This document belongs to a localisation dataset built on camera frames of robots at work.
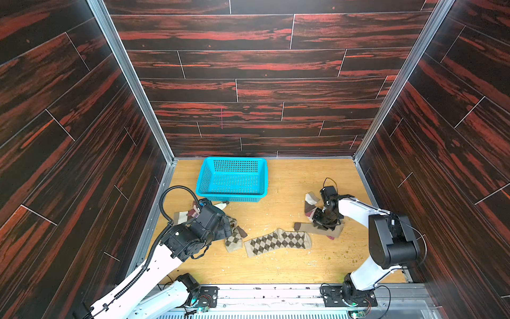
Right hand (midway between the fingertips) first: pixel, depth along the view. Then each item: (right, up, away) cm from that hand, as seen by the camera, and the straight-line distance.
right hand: (319, 224), depth 94 cm
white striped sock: (-2, +10, +6) cm, 12 cm away
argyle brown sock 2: (-40, -6, -8) cm, 41 cm away
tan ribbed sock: (-6, -1, -4) cm, 7 cm away
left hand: (-43, +4, -20) cm, 48 cm away
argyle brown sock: (-19, -5, -6) cm, 21 cm away
